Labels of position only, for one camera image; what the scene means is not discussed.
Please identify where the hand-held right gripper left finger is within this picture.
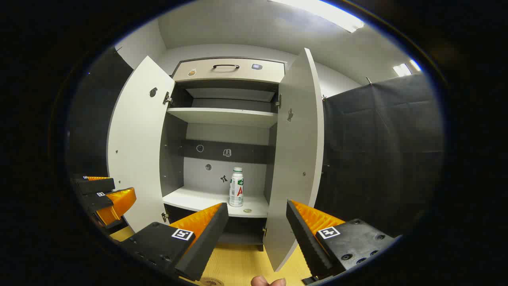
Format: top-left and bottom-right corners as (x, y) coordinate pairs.
(119, 203), (230, 282)

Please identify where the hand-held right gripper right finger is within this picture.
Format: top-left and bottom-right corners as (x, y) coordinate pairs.
(286, 199), (398, 279)

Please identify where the white cabinet door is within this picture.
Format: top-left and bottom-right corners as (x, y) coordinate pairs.
(264, 48), (325, 272)
(106, 56), (176, 234)

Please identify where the white plastic bottle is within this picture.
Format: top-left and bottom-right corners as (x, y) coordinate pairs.
(229, 167), (244, 207)

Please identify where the white cabinet shelf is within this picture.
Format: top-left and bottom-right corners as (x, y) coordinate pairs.
(167, 107), (278, 128)
(163, 187), (270, 218)

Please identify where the beige cabinet drawer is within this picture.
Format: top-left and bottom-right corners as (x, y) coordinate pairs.
(173, 58), (285, 84)

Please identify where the black backdrop cloth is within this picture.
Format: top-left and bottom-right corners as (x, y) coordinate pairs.
(65, 47), (445, 239)

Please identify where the small ceiling light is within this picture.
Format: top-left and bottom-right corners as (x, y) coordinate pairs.
(393, 60), (422, 77)

